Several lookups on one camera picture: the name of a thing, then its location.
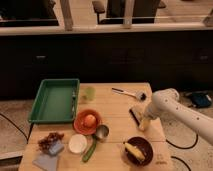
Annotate grey blue cloth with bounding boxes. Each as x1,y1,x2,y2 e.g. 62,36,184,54
33,154,58,171

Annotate black office chair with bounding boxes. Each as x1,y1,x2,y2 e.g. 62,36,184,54
92,0,166,25

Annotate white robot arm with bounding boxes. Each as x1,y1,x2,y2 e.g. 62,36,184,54
142,88,213,146

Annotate orange plastic bowl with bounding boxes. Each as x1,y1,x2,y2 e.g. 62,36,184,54
73,109,102,135

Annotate green plastic tray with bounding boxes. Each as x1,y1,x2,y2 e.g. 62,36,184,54
28,79,80,124

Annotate black cable right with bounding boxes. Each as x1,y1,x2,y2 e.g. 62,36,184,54
165,134,200,171

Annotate yellow corn cob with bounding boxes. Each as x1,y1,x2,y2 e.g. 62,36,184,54
124,142,145,162

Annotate small metal cup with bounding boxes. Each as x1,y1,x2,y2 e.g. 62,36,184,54
95,125,109,140

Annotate green cucumber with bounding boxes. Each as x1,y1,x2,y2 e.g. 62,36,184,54
82,136,97,163

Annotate black cable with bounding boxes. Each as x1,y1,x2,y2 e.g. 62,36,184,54
0,112,29,142
165,134,200,171

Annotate green plastic cup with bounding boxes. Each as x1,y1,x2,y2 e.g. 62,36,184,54
83,87,95,102

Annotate orange fruit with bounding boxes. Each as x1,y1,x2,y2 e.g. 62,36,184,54
83,114,96,128

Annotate blue black object on floor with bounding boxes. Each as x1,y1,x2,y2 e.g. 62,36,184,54
188,92,212,108

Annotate dark brown plate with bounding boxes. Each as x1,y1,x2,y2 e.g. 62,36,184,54
123,136,153,166

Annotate black cable left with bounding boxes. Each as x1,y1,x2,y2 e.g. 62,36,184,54
0,112,29,142

